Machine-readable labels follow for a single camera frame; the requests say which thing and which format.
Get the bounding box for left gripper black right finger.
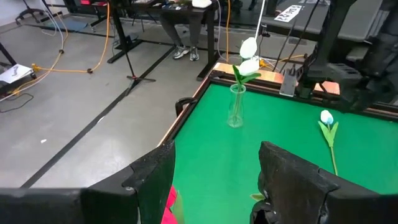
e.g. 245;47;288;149
257;141;398;224

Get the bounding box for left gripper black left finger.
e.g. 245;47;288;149
0;140;177;224

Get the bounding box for black artificial tulip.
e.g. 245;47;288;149
250;192;279;224

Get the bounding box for red artificial tulip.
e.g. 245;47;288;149
166;185;178;208
160;207;180;224

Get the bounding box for tall clear glass vase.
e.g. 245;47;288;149
226;83;247;129

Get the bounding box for black tripod stand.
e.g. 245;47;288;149
119;18;157;96

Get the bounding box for white paper sheets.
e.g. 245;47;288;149
0;63;35;85

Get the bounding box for black standing desk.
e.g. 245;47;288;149
0;42;17;67

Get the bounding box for blue floor mat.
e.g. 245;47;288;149
46;19;94;32

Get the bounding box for printed number paper sign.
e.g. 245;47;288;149
273;4;303;23

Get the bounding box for black office desk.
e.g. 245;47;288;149
130;0;220;82

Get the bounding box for person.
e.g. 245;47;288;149
159;6;206;62

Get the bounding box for white rounded object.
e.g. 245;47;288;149
191;0;213;9

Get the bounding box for grey metal bracket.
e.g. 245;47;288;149
279;68;298;98

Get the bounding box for black table frame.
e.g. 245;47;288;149
158;70;398;147

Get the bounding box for thin black floor cable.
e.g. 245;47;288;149
0;92;34;114

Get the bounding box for light grey cable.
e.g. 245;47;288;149
0;0;70;102

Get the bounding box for long yellow cable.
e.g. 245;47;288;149
11;1;112;96

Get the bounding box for black pedestal stand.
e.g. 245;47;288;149
107;0;144;65

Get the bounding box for thick white cable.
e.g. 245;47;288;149
254;0;267;41

